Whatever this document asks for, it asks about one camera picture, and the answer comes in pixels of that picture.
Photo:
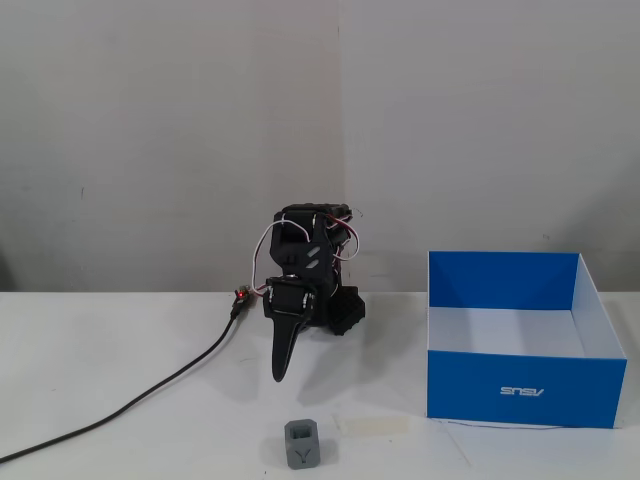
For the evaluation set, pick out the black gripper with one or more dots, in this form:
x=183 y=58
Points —
x=288 y=298

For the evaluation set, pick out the gray cube block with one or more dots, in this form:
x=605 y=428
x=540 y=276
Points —
x=302 y=446

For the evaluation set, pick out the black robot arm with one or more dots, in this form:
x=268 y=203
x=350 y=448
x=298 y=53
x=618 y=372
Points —
x=310 y=250

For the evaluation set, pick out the blue and white cardboard box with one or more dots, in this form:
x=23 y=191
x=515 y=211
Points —
x=525 y=385

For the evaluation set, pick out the small controller board red LED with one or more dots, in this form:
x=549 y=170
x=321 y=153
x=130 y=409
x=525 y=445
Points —
x=241 y=297

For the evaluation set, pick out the thin dark thread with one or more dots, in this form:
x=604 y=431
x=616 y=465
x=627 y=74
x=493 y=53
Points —
x=500 y=425

